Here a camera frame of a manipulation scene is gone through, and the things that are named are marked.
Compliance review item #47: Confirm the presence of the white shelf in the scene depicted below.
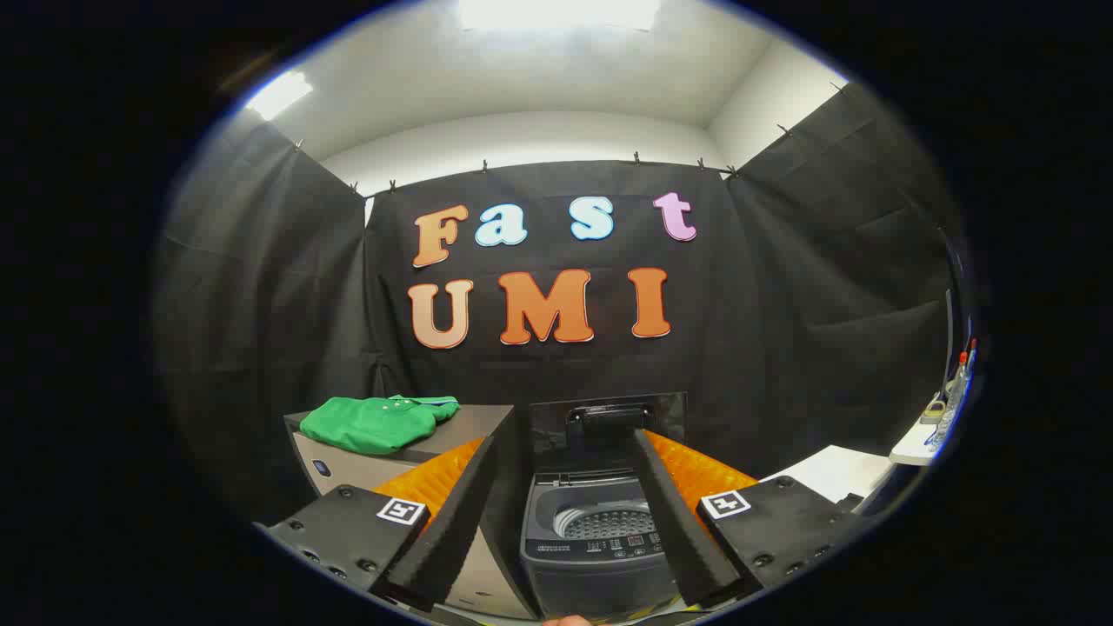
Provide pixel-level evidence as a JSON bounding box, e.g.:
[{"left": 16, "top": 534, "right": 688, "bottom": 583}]
[{"left": 889, "top": 416, "right": 953, "bottom": 467}]

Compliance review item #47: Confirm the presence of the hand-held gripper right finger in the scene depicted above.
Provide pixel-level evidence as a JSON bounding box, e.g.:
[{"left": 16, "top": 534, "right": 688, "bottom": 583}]
[{"left": 630, "top": 428, "right": 866, "bottom": 609}]

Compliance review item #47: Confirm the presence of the green polo shirt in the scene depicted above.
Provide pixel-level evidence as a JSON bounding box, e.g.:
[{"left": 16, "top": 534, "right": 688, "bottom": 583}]
[{"left": 300, "top": 395, "right": 460, "bottom": 456}]

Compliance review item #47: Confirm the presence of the rectangular ceiling light panel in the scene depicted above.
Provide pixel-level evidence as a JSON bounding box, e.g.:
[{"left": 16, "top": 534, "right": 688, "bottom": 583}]
[
  {"left": 458, "top": 0, "right": 662, "bottom": 32},
  {"left": 246, "top": 71, "right": 314, "bottom": 121}
]

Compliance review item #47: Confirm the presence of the white table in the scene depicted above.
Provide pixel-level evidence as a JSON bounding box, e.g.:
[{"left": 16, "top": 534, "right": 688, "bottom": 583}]
[{"left": 761, "top": 445, "right": 896, "bottom": 505}]

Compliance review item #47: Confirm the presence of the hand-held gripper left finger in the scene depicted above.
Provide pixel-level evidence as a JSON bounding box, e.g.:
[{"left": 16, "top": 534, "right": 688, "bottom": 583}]
[{"left": 255, "top": 435, "right": 501, "bottom": 612}]

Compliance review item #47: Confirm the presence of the grey washing machine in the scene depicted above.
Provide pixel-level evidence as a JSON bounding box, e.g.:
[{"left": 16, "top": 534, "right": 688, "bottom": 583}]
[{"left": 520, "top": 469, "right": 688, "bottom": 623}]

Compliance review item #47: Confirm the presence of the grey cabinet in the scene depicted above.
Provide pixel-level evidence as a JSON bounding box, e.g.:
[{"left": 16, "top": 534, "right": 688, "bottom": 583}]
[{"left": 284, "top": 404, "right": 540, "bottom": 620}]

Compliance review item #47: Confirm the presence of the clear bottle with red cap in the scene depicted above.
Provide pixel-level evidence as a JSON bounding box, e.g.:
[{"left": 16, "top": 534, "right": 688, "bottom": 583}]
[{"left": 943, "top": 350, "right": 975, "bottom": 436}]

